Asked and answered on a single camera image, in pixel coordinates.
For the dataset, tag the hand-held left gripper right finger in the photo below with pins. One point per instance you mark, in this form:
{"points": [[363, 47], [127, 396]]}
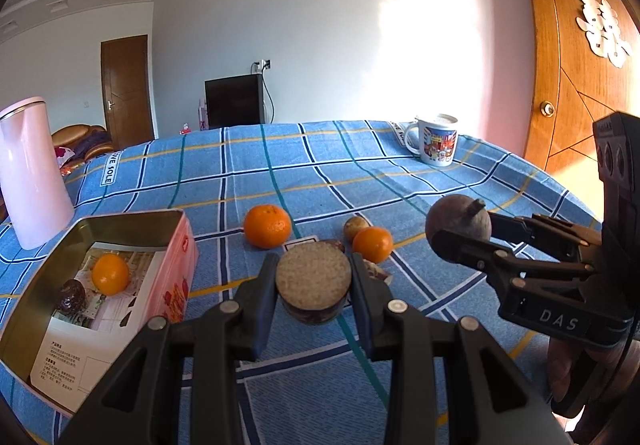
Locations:
{"points": [[367, 310]]}

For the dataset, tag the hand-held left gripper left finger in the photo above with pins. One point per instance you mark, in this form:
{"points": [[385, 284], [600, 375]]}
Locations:
{"points": [[257, 305]]}

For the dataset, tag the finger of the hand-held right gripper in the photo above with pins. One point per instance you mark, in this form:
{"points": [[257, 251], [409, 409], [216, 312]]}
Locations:
{"points": [[470, 252], [510, 227]]}

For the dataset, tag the purple passion fruit with stem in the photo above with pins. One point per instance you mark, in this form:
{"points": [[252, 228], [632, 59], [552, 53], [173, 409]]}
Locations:
{"points": [[455, 215]]}

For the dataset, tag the cork-lidded round jar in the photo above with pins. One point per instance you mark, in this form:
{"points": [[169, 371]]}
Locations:
{"points": [[312, 275]]}

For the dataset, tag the small orange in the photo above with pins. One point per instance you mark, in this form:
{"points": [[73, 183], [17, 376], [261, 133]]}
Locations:
{"points": [[373, 245]]}

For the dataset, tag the large orange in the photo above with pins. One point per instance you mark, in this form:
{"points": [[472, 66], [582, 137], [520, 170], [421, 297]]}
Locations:
{"points": [[267, 226]]}

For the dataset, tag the pink tin box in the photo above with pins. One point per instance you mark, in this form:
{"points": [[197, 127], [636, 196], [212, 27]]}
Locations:
{"points": [[170, 285]]}

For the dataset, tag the person's right hand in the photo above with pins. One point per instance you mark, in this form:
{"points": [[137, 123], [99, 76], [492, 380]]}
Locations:
{"points": [[567, 365]]}

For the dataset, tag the small brown fruit piece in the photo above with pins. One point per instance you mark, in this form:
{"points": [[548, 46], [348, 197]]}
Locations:
{"points": [[377, 272]]}

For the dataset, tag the small yellow-brown fruit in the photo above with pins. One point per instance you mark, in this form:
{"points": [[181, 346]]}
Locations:
{"points": [[355, 226]]}

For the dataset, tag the white printed mug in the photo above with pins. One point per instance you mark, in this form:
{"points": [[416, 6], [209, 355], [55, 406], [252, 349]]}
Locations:
{"points": [[437, 145]]}

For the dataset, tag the brass door knob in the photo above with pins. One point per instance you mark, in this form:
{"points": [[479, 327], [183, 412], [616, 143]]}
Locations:
{"points": [[548, 109]]}

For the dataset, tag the blue plaid tablecloth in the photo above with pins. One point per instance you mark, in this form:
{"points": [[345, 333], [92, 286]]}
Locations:
{"points": [[310, 165]]}

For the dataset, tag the medium orange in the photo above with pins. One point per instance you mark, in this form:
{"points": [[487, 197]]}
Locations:
{"points": [[111, 275]]}

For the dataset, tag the printed paper leaflet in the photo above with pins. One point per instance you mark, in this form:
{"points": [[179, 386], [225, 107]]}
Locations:
{"points": [[100, 345]]}

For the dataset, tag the light wooden door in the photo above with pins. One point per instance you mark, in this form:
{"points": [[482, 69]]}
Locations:
{"points": [[555, 50]]}

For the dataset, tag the white paper door decoration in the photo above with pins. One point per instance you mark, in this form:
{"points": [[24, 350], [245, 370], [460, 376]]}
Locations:
{"points": [[602, 27]]}

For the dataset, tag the dark wrinkled fruit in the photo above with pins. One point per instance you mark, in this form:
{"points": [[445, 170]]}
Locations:
{"points": [[70, 297]]}

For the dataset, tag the black television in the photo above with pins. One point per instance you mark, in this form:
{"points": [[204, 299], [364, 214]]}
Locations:
{"points": [[234, 102]]}

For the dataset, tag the brown leather armchair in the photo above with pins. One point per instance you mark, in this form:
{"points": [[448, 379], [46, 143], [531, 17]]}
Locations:
{"points": [[82, 132]]}

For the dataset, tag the pink floral cushion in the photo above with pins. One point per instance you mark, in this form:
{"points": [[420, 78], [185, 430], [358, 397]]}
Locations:
{"points": [[62, 153]]}

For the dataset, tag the dark wooden door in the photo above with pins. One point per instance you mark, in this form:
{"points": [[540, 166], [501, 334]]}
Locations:
{"points": [[127, 90]]}

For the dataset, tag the pink electric kettle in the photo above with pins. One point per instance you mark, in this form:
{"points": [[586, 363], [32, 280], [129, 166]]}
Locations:
{"points": [[30, 175]]}

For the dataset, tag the white wall socket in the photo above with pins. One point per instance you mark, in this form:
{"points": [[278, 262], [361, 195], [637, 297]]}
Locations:
{"points": [[262, 65]]}

